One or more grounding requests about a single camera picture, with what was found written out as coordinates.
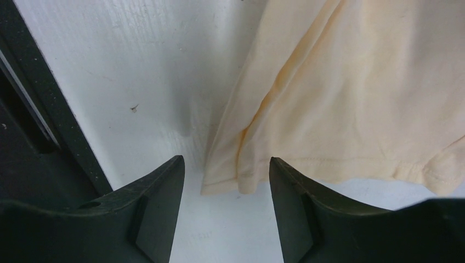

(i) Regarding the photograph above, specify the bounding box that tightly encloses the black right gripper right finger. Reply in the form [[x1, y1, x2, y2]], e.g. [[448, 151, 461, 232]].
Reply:
[[269, 157, 464, 262]]

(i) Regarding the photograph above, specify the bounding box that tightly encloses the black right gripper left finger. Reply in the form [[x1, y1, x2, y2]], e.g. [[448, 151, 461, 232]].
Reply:
[[1, 155, 185, 262]]

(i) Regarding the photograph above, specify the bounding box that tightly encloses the cream beige underwear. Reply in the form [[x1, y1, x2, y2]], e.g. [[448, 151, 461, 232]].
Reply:
[[201, 1, 464, 195]]

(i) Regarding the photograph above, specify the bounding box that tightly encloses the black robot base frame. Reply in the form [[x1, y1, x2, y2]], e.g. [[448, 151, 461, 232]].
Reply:
[[1, 1, 112, 209]]

